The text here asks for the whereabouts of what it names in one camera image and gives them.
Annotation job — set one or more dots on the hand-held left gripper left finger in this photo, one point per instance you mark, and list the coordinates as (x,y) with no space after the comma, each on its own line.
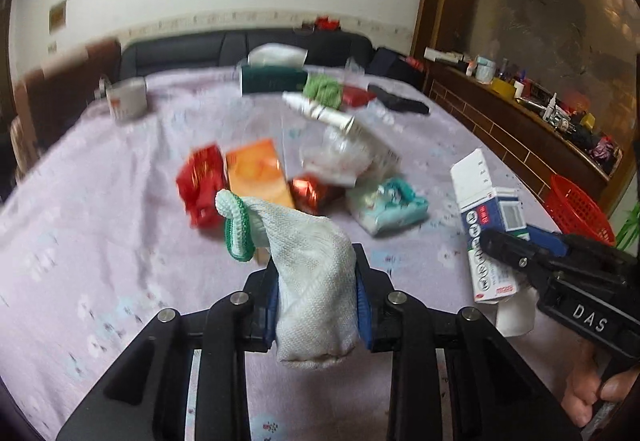
(270,308)

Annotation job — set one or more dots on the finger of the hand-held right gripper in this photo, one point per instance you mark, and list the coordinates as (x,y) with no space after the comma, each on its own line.
(510,253)
(547,242)

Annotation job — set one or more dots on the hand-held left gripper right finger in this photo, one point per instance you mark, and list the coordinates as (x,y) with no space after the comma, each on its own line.
(363,313)

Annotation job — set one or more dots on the red plastic basket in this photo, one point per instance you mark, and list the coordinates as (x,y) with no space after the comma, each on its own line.
(580,211)

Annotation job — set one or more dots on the white knit glove green cuff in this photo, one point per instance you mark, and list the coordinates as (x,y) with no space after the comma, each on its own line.
(310,281)

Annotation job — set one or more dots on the white and blue carton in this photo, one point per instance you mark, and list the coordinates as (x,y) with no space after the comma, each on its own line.
(482,201)

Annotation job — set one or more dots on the teal tissue pack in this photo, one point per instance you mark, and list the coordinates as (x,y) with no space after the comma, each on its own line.
(387,208)

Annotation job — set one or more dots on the person's right hand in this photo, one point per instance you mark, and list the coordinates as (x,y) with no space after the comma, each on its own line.
(580,391)

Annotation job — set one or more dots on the green plant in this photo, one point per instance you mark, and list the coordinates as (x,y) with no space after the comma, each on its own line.
(631,226)

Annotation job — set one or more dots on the red foil wrapper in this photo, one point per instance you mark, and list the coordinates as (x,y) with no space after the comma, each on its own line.
(312,193)

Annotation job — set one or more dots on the wooden brick-pattern cabinet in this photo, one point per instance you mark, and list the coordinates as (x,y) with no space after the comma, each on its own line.
(505,126)

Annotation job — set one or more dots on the orange box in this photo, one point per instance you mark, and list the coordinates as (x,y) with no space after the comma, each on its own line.
(257,171)

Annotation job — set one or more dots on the red snack packet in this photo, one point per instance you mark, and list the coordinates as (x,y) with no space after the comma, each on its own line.
(202,186)

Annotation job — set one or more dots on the white medicine box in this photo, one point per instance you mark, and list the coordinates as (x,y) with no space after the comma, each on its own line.
(385,153)

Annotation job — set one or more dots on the yellow box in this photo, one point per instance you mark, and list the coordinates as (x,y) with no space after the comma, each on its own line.
(504,87)

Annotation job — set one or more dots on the white plastic bottle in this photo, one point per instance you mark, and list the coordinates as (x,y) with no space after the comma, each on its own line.
(320,111)

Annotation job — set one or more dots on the red pouch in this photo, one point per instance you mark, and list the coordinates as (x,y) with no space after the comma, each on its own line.
(357,96)

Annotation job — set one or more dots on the black bag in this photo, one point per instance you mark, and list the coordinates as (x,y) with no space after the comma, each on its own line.
(395,66)

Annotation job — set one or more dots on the green cloth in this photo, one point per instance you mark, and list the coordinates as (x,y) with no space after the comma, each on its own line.
(324,91)

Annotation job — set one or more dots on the dark green tissue box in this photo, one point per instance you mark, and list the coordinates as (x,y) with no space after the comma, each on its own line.
(272,78)

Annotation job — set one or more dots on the crumpled clear plastic bag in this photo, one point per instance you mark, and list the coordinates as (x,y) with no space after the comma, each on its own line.
(356,66)

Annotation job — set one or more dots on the white cup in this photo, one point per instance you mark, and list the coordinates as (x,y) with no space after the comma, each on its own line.
(127,98)

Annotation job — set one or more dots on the black sofa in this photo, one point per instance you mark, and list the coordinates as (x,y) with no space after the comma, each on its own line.
(200,51)

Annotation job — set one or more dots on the red cloth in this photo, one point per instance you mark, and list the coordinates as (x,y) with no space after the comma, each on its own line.
(327,23)

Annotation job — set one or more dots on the small wall placard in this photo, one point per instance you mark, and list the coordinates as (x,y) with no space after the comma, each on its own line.
(57,16)

